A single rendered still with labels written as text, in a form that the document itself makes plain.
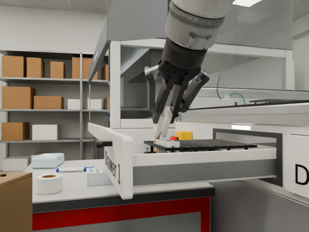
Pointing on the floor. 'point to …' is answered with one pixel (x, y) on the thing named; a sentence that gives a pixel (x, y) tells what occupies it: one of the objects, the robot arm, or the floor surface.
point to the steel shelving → (56, 55)
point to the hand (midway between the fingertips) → (162, 121)
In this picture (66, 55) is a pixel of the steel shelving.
